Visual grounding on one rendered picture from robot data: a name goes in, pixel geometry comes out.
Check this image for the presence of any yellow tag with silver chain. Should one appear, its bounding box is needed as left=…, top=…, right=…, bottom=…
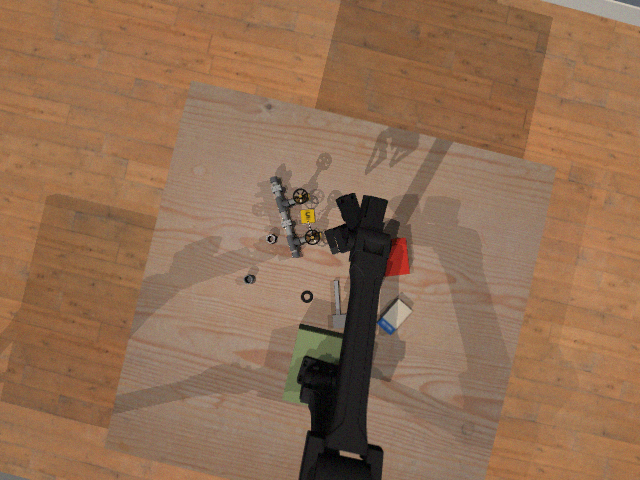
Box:
left=301, top=209, right=315, bottom=223

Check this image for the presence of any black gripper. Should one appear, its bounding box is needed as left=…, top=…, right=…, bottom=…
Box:
left=324, top=226, right=351, bottom=255

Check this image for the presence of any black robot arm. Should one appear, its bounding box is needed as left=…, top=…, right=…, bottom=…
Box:
left=297, top=193, right=392, bottom=480

